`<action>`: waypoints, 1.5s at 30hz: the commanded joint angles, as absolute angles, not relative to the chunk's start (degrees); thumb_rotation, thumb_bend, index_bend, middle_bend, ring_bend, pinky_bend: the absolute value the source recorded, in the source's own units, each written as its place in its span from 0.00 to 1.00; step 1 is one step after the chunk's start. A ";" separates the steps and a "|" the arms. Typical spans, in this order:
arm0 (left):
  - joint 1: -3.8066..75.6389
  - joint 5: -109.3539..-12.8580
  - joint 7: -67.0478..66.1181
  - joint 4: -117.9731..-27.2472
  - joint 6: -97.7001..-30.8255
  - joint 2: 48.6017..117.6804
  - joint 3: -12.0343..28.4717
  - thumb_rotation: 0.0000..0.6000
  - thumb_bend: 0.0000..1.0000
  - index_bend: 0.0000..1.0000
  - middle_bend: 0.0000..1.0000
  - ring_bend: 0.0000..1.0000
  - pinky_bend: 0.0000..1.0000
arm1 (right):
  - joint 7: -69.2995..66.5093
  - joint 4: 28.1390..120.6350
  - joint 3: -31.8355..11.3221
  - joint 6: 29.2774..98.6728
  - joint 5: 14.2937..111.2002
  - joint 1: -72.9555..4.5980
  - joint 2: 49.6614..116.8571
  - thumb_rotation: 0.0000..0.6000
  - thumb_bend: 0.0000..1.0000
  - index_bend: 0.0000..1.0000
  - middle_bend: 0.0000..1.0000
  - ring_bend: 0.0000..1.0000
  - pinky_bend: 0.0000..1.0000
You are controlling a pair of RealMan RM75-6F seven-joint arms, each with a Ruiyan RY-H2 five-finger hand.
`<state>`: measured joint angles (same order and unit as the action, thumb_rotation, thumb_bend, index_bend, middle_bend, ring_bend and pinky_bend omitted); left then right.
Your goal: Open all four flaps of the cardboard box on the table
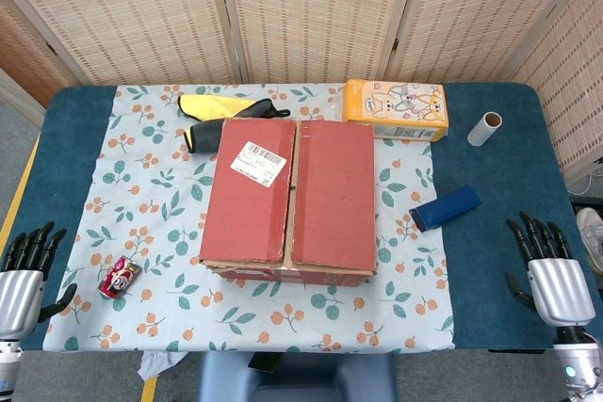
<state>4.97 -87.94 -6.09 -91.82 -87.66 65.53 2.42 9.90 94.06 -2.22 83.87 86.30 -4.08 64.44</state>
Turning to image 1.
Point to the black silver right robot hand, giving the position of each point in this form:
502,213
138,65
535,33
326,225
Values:
560,286

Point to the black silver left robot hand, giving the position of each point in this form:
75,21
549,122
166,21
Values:
19,289

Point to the red cardboard box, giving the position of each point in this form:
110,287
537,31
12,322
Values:
287,195

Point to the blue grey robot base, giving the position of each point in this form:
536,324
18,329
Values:
297,378

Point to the small dark blue box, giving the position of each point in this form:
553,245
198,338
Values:
447,208

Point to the white cardboard tube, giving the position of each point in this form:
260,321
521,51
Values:
483,131

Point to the white sneaker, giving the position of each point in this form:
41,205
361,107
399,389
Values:
591,237

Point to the red soda can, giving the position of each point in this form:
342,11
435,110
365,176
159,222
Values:
118,278

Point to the floral print tablecloth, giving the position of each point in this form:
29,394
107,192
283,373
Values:
155,195

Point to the yellow cartoon tissue pack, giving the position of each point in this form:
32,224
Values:
396,110

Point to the yellow black folded umbrella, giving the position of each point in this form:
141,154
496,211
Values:
212,107

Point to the woven bamboo folding screen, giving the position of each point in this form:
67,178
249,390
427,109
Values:
311,11

